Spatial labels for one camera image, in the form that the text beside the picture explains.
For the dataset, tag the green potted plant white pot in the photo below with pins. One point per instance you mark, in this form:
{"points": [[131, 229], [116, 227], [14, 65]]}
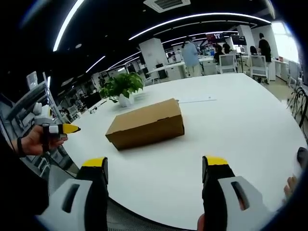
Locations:
{"points": [[122, 86]]}

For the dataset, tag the small white table object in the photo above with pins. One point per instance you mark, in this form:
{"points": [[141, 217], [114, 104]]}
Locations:
{"points": [[92, 111]]}

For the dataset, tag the person's right hand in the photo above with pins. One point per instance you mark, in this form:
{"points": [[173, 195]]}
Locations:
{"points": [[201, 223]]}

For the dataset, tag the black wristband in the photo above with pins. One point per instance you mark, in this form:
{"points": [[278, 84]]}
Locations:
{"points": [[20, 146]]}

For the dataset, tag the brown cardboard shoe box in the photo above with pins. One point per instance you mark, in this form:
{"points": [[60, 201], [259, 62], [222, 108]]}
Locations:
{"points": [[146, 120]]}

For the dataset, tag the grey metal shelf rack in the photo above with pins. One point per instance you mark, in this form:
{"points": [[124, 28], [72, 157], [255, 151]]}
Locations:
{"points": [[41, 96]]}

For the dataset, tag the white mesh office chair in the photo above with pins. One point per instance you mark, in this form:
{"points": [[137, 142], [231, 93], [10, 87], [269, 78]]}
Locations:
{"points": [[228, 63], [258, 66]]}

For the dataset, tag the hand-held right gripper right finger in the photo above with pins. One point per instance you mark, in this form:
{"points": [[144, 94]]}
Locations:
{"points": [[223, 204]]}

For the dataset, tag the person's left hand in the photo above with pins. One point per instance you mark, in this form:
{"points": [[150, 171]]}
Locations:
{"points": [[32, 143]]}

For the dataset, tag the long curved ceiling light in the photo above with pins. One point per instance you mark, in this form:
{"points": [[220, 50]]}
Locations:
{"points": [[68, 24], [199, 20]]}

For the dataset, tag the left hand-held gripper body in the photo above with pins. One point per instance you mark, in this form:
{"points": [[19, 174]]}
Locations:
{"points": [[44, 120]]}

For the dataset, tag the white office desk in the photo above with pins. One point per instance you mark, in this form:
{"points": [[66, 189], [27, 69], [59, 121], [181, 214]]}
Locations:
{"points": [[168, 69]]}

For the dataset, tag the white paper sheet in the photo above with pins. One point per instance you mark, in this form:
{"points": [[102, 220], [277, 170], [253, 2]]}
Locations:
{"points": [[197, 100]]}

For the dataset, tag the dark monitor on stand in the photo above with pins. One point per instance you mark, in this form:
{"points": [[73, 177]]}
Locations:
{"points": [[238, 40]]}

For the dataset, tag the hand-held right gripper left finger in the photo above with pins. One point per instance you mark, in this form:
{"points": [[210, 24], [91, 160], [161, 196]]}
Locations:
{"points": [[79, 202]]}

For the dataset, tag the ceiling air vent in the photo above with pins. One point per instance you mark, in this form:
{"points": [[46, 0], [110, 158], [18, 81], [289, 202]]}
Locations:
{"points": [[166, 4]]}

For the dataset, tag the wall screen red picture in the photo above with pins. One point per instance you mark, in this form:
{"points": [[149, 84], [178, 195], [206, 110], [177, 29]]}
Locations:
{"points": [[216, 37]]}

